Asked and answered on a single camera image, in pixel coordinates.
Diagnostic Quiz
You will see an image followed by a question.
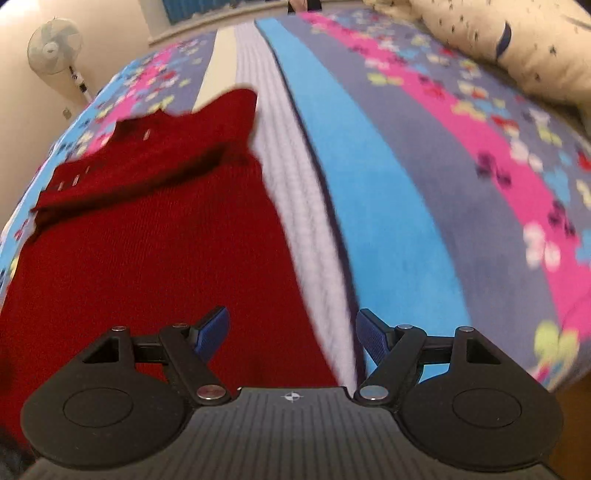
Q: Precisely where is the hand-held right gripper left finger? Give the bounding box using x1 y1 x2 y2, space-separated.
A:
81 306 232 408

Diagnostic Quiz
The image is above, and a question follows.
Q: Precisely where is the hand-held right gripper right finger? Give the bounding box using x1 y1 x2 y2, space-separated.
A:
352 308 506 408

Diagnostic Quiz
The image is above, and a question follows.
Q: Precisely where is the red knit sweater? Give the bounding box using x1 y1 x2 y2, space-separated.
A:
0 88 341 444

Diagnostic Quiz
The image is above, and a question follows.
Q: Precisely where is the floral striped blanket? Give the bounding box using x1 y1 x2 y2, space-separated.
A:
0 9 591 393

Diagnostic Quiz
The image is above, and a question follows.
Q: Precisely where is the dark cloth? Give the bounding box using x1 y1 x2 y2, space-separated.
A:
0 425 35 480

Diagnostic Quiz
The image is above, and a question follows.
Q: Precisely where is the blue curtain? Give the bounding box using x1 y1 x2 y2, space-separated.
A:
164 0 289 25

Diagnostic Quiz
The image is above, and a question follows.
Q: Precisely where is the white standing fan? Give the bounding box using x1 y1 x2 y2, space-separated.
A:
27 18 95 104

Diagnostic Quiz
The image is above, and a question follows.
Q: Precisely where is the star and moon print pillow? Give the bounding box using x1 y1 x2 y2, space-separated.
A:
362 0 591 121

